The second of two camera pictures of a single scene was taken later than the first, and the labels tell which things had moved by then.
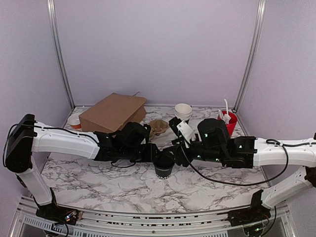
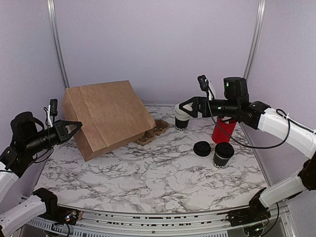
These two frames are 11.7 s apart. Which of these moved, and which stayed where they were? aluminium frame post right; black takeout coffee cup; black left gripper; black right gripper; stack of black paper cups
Moved: black right gripper; black takeout coffee cup; black left gripper
Stayed: aluminium frame post right; stack of black paper cups
